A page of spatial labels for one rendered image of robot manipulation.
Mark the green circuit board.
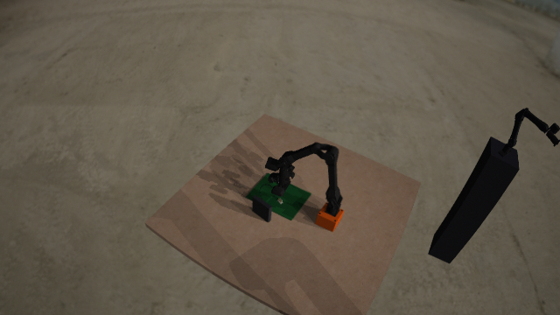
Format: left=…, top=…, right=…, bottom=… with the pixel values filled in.
left=246, top=173, right=311, bottom=221

